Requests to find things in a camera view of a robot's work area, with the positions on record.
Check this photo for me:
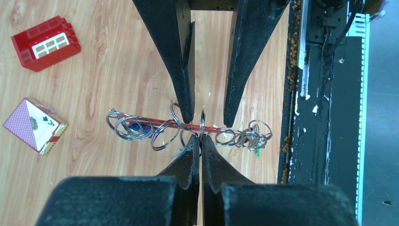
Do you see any playing card box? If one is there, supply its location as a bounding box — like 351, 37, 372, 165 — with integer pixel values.
3, 97, 68, 155

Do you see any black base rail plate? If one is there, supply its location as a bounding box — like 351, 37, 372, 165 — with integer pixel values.
277, 0, 370, 225

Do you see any red toy brick block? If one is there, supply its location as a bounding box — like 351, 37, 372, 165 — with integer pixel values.
11, 16, 81, 72

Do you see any blue key tag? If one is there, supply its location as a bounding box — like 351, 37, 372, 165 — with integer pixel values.
128, 122, 151, 134

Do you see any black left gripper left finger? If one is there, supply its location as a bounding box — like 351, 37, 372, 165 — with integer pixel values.
36, 136, 200, 226

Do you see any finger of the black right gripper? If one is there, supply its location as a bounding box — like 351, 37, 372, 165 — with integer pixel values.
133, 0, 195, 123
223, 0, 289, 128

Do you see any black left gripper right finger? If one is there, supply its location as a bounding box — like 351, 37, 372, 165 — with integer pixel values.
201, 136, 358, 226

